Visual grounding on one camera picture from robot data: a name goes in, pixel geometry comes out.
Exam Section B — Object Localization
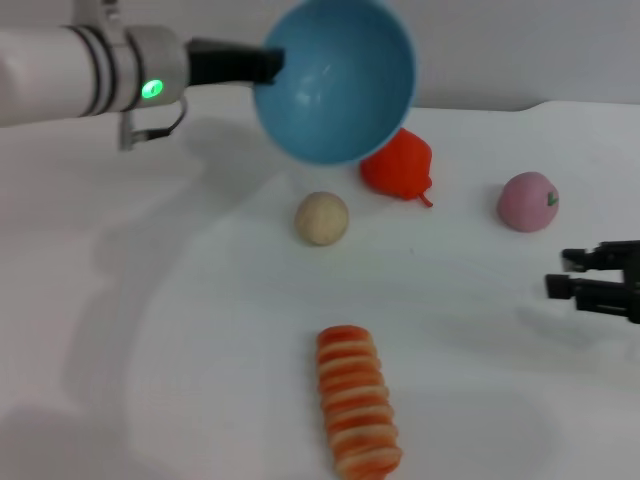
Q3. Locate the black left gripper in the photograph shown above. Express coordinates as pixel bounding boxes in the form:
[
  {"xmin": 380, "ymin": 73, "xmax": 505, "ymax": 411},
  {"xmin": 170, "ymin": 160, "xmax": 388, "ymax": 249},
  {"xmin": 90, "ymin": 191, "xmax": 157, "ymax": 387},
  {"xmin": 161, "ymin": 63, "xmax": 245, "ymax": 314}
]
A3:
[{"xmin": 183, "ymin": 36, "xmax": 287, "ymax": 88}]

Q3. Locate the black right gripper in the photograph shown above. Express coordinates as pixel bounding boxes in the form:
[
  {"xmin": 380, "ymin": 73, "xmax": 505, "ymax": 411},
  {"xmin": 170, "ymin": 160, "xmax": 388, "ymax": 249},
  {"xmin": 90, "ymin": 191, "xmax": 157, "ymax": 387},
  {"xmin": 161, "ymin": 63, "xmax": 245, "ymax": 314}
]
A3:
[{"xmin": 544, "ymin": 239, "xmax": 640, "ymax": 325}]

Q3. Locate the blue bowl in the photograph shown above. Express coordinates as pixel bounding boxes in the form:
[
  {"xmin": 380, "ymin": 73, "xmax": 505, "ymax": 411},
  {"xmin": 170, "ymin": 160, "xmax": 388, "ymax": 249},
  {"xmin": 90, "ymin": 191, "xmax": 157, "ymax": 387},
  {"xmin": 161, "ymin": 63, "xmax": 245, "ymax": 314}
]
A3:
[{"xmin": 250, "ymin": 0, "xmax": 419, "ymax": 167}]

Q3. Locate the orange striped bread loaf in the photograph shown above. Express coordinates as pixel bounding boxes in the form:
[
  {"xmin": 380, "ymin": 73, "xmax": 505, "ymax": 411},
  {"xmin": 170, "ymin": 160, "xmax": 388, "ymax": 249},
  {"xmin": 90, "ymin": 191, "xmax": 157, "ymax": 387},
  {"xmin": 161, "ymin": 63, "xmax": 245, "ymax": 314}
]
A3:
[{"xmin": 315, "ymin": 324, "xmax": 404, "ymax": 480}]

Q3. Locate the pink toy peach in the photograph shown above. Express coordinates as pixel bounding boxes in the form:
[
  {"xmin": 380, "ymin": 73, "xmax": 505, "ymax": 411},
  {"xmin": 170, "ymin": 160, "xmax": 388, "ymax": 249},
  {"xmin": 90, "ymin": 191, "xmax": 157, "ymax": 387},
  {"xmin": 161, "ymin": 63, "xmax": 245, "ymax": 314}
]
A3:
[{"xmin": 495, "ymin": 171, "xmax": 560, "ymax": 234}]

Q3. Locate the beige round bun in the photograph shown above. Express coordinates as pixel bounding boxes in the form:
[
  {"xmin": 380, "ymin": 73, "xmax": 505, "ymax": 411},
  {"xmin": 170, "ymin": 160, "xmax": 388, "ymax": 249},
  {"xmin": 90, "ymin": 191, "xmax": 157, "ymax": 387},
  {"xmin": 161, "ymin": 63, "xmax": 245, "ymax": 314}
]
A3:
[{"xmin": 293, "ymin": 191, "xmax": 350, "ymax": 247}]

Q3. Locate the red toy pepper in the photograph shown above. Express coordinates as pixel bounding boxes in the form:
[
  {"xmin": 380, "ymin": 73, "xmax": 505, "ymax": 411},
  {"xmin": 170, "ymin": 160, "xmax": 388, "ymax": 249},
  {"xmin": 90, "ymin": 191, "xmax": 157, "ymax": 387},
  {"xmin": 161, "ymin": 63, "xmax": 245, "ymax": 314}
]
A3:
[{"xmin": 359, "ymin": 127, "xmax": 434, "ymax": 209}]

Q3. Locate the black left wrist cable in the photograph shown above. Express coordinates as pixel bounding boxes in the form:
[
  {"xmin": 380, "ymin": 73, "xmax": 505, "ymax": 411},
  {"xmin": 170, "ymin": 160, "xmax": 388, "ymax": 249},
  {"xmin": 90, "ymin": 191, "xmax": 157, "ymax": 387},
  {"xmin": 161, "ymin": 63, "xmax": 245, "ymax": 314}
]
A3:
[{"xmin": 117, "ymin": 96, "xmax": 189, "ymax": 152}]

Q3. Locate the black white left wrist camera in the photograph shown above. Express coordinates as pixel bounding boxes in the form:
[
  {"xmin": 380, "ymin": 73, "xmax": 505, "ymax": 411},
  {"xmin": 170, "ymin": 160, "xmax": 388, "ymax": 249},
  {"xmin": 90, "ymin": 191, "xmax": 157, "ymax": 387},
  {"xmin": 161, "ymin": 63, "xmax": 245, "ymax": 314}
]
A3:
[{"xmin": 73, "ymin": 0, "xmax": 124, "ymax": 29}]

